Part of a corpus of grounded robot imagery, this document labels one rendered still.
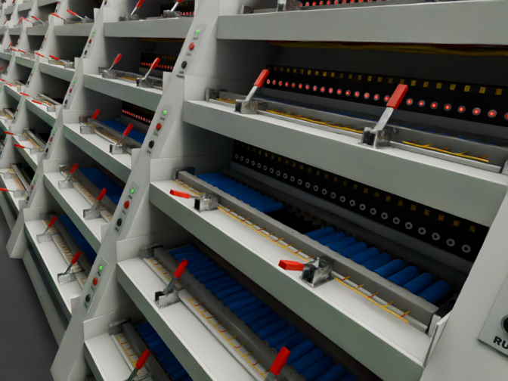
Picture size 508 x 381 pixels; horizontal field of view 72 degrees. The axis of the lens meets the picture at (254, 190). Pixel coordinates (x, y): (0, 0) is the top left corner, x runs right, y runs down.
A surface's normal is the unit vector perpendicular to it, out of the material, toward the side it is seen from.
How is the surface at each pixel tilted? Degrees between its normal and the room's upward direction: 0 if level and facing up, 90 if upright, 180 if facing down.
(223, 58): 90
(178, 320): 22
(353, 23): 113
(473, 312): 90
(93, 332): 90
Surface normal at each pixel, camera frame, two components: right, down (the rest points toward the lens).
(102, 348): 0.11, -0.94
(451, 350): -0.65, -0.25
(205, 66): 0.64, 0.31
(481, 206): -0.76, 0.13
